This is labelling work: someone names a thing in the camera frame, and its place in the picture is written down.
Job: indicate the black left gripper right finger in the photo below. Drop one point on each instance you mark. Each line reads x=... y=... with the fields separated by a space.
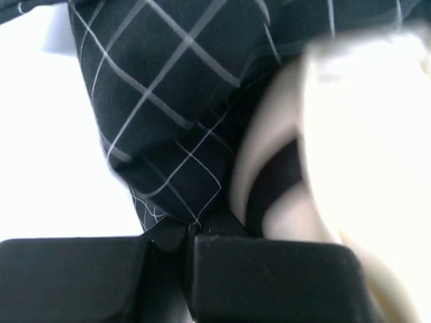
x=237 y=278

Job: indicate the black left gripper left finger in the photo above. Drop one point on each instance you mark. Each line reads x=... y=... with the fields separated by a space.
x=117 y=279

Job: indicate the dark plaid pillowcase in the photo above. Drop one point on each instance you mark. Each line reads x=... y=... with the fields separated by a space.
x=173 y=83

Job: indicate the cream white pillow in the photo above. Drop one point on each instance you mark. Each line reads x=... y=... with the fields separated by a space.
x=338 y=151

